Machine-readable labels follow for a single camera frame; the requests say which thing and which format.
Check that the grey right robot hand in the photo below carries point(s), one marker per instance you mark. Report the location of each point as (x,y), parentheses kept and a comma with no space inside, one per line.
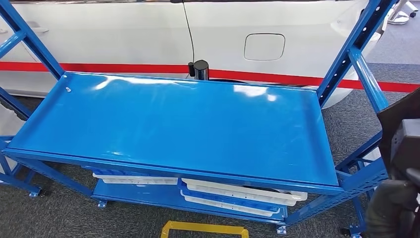
(390,210)

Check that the black plastic plate bracket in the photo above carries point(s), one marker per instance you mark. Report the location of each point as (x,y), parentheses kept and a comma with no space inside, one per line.
(403,144)

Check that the black plastic part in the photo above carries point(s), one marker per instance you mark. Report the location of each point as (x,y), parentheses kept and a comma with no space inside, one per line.
(265,189)

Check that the stacked white plastic bins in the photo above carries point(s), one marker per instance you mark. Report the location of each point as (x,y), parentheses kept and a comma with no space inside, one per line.
(372,157)
(10,121)

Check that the white plastic bin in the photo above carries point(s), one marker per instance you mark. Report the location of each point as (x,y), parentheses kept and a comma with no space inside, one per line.
(229,207)
(229,190)
(137,180)

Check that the blue plastic bin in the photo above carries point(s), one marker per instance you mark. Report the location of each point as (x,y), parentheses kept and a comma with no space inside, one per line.
(229,199)
(111,171)

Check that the chrome chair base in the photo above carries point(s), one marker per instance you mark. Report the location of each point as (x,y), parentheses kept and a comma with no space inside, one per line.
(398,18)

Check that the red barrier belt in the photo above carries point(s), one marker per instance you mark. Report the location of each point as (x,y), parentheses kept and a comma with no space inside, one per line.
(98,68)

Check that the white car body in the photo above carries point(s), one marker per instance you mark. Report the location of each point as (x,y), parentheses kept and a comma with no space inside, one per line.
(115,33)

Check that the black stanchion post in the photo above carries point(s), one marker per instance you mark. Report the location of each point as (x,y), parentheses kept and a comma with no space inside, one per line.
(200,69)

